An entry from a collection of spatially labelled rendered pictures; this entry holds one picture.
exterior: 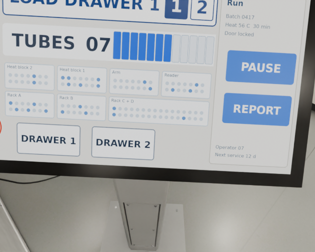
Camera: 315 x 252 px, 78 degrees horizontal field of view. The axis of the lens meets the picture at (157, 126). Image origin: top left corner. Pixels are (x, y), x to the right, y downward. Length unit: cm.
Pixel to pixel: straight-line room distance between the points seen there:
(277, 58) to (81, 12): 28
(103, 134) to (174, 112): 11
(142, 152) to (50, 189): 126
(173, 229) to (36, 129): 104
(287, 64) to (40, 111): 36
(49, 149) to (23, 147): 4
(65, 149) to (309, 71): 37
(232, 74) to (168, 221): 106
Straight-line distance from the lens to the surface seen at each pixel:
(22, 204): 154
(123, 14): 32
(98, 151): 30
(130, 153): 30
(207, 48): 31
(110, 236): 126
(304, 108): 36
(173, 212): 129
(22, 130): 35
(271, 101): 33
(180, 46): 30
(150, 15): 31
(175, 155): 30
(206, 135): 30
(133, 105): 29
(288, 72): 35
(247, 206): 148
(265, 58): 33
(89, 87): 30
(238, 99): 31
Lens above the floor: 123
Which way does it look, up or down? 45 degrees down
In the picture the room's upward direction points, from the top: 3 degrees clockwise
